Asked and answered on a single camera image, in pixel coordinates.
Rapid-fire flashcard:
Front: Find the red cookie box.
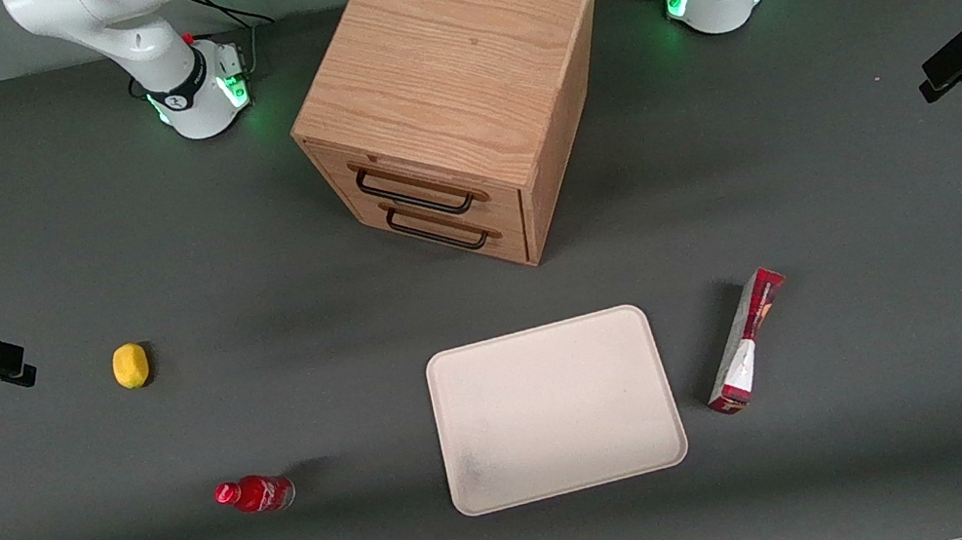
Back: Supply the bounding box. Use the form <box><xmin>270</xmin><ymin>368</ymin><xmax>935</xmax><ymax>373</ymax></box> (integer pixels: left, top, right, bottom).
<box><xmin>686</xmin><ymin>263</ymin><xmax>808</xmax><ymax>419</ymax></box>

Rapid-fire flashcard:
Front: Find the beige plastic tray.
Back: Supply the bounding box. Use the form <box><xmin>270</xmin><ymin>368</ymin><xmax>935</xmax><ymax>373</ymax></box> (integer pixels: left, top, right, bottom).
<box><xmin>420</xmin><ymin>297</ymin><xmax>695</xmax><ymax>521</ymax></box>

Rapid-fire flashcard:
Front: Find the yellow lemon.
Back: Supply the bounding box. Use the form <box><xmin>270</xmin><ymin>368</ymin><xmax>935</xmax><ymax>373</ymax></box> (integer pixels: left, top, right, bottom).
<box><xmin>108</xmin><ymin>340</ymin><xmax>155</xmax><ymax>393</ymax></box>

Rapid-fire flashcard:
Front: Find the red soda bottle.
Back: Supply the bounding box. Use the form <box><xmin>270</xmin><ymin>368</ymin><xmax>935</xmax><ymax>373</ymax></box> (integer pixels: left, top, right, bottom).
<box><xmin>212</xmin><ymin>468</ymin><xmax>299</xmax><ymax>521</ymax></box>

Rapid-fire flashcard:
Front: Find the wooden drawer front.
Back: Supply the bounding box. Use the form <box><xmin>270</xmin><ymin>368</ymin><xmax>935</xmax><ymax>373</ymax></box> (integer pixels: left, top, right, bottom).
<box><xmin>326</xmin><ymin>157</ymin><xmax>533</xmax><ymax>297</ymax></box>
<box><xmin>306</xmin><ymin>107</ymin><xmax>529</xmax><ymax>263</ymax></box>

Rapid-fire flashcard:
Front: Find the wooden drawer cabinet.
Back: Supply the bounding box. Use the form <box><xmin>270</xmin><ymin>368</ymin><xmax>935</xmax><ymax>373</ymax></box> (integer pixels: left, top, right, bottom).
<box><xmin>267</xmin><ymin>0</ymin><xmax>644</xmax><ymax>305</ymax></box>

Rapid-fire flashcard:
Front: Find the black right arm base cable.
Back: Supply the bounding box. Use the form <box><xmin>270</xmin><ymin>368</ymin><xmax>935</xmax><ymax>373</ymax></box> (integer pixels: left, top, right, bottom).
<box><xmin>176</xmin><ymin>0</ymin><xmax>287</xmax><ymax>92</ymax></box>

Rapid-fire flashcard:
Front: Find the black metal drawer handle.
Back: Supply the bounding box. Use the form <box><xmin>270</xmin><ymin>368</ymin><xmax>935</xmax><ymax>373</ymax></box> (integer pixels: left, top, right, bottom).
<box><xmin>382</xmin><ymin>191</ymin><xmax>494</xmax><ymax>266</ymax></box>
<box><xmin>351</xmin><ymin>148</ymin><xmax>480</xmax><ymax>232</ymax></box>

